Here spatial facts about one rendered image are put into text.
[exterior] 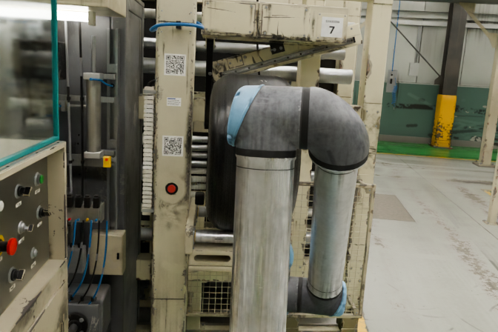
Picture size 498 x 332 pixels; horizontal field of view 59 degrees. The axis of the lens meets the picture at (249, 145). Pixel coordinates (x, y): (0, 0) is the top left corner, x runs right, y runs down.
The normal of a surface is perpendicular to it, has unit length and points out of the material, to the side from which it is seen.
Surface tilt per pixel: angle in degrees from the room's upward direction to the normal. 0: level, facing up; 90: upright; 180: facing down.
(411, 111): 90
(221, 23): 90
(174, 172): 90
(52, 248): 90
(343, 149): 111
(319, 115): 79
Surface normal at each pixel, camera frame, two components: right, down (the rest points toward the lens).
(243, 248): -0.64, 0.03
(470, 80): -0.11, 0.16
